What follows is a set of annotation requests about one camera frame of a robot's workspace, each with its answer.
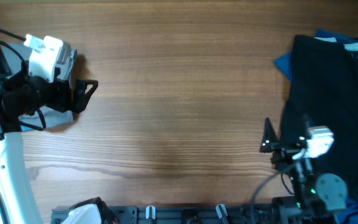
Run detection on grey shorts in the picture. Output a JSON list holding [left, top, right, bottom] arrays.
[[1, 43, 77, 128]]

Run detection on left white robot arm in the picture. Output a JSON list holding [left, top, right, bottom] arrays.
[[0, 36, 98, 223]]

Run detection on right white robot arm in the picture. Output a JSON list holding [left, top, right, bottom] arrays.
[[259, 118, 348, 223]]

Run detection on black garment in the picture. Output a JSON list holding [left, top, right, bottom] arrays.
[[274, 34, 358, 203]]

